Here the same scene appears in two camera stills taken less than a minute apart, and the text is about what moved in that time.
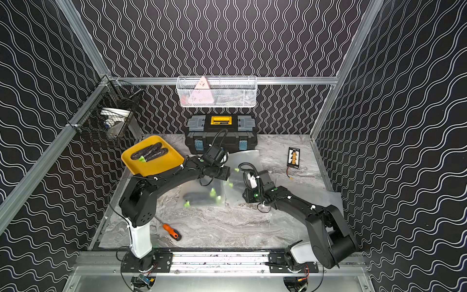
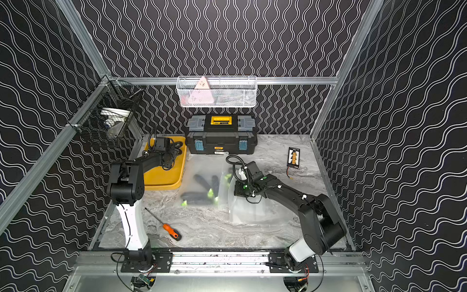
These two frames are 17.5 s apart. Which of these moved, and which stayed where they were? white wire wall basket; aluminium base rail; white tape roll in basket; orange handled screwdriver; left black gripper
Moved: left black gripper
Stayed: white tape roll in basket; orange handled screwdriver; white wire wall basket; aluminium base rail
